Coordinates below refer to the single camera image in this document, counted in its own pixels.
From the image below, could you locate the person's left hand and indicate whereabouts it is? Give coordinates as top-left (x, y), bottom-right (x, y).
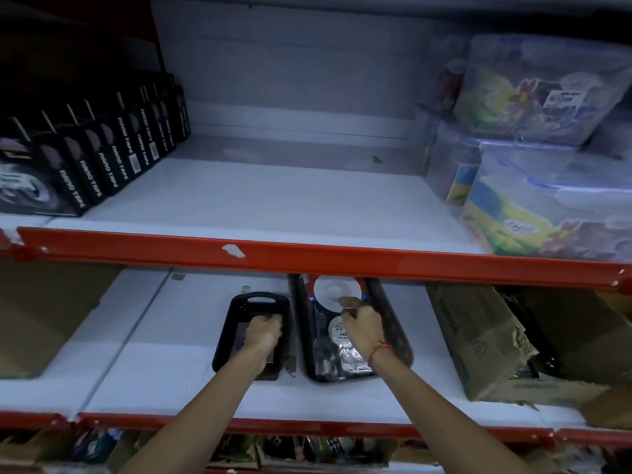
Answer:
top-left (244, 314), bottom-right (283, 363)

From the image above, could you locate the person's right hand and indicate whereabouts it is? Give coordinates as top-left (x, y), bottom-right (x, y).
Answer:
top-left (338, 296), bottom-right (388, 361)

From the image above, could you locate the steel square drain cover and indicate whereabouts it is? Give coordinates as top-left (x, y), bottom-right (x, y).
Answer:
top-left (232, 320), bottom-right (277, 369)

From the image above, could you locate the small black tray with handle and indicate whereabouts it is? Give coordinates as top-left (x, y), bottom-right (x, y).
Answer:
top-left (212, 292), bottom-right (291, 381)

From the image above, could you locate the person's left forearm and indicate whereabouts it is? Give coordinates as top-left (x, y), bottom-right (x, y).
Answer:
top-left (120, 350), bottom-right (273, 474)

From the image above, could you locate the person's right forearm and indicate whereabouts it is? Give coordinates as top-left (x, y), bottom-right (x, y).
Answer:
top-left (373, 345), bottom-right (537, 474)

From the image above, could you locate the red metal shelf rack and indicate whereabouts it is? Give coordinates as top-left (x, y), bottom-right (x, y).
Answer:
top-left (0, 0), bottom-right (632, 474)

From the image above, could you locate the torn brown cardboard box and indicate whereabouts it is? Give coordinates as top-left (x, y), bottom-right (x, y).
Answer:
top-left (425, 283), bottom-right (632, 431)

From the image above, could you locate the cardboard box with green tools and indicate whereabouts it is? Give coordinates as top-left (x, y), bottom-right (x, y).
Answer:
top-left (209, 433), bottom-right (261, 471)

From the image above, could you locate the cardboard box with striped items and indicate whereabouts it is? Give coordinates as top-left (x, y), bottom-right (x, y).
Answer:
top-left (256, 433), bottom-right (396, 469)

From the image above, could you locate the clear storage box yellow print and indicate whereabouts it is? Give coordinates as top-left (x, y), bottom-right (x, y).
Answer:
top-left (417, 105), bottom-right (483, 205)

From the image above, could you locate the plain brown cardboard box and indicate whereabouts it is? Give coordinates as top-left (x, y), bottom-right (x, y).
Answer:
top-left (0, 261), bottom-right (124, 381)

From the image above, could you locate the row of black tape boxes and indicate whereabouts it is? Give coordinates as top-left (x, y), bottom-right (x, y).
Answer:
top-left (0, 71), bottom-right (191, 218)

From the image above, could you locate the stack of clear storage boxes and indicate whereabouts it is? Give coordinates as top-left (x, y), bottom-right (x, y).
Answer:
top-left (587, 93), bottom-right (632, 161)

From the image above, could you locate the red thread bracelet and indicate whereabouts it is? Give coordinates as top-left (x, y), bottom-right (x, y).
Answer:
top-left (367, 340), bottom-right (394, 373)

